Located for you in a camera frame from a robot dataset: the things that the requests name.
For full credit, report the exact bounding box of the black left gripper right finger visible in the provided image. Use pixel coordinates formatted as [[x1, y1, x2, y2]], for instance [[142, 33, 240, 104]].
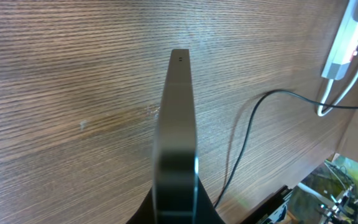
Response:
[[196, 179, 224, 224]]

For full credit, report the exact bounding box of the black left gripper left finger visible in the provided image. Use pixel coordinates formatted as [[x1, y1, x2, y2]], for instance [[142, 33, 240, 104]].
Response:
[[126, 190, 154, 224]]

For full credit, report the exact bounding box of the black USB charger cable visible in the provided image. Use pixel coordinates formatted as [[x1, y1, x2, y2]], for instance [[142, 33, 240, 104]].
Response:
[[213, 89, 358, 209]]

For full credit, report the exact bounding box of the white power strip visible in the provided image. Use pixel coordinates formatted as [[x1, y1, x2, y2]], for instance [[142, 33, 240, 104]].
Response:
[[321, 0, 358, 80]]

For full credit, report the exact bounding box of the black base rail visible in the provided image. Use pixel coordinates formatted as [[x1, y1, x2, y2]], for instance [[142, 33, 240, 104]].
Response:
[[241, 185, 293, 224]]

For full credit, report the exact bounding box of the white power strip cord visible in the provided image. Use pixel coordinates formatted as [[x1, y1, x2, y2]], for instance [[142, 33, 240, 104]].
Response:
[[316, 35, 358, 118]]

